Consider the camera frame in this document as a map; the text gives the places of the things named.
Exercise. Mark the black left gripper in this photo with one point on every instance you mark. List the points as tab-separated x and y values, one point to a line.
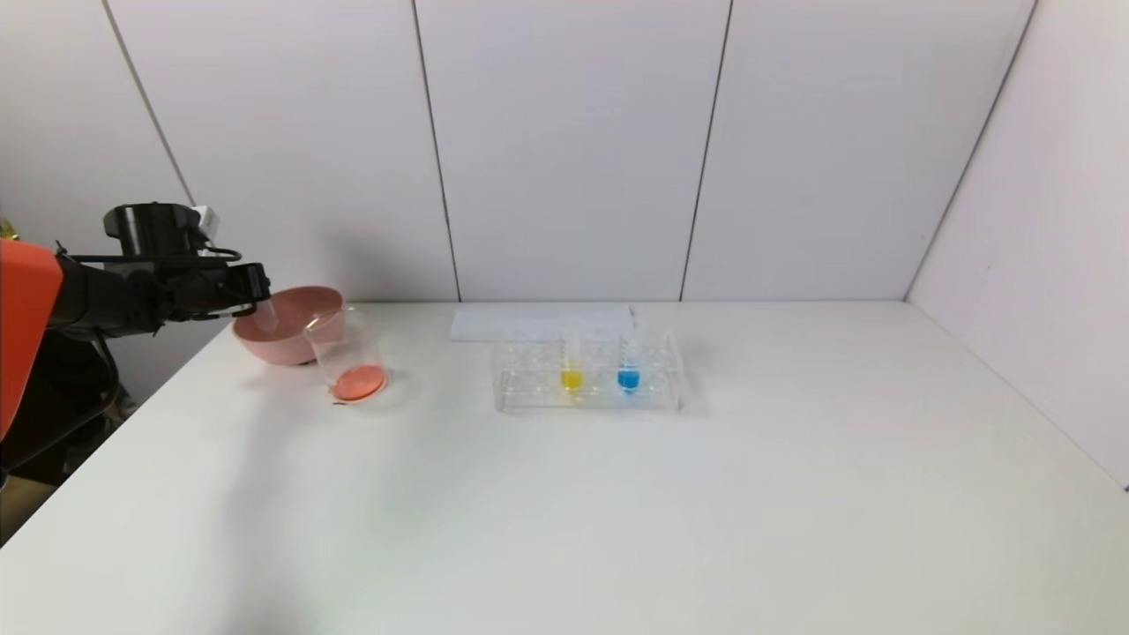
257	284

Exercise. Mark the test tube with red pigment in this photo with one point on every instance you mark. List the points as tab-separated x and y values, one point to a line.
269	317

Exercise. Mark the black and orange left arm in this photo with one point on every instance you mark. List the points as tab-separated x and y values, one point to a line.
97	300

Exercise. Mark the clear glass beaker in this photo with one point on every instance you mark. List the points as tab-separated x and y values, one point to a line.
357	381

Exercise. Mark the test tube with yellow pigment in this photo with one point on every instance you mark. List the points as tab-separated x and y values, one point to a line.
571	380

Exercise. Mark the test tube with blue pigment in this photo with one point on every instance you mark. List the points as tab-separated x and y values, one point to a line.
628	379

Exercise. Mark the clear acrylic test tube rack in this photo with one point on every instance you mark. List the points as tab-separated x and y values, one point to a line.
657	370

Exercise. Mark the pink plastic bowl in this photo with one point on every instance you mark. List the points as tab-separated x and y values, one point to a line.
300	339

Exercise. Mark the dark background furniture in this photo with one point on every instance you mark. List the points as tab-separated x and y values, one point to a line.
79	414

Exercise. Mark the white paper sheet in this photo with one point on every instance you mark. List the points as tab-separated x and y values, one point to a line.
481	324

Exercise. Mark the yellow background object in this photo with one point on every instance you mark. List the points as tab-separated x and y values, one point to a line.
7	229

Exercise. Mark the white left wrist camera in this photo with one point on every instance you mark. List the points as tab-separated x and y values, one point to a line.
207	222

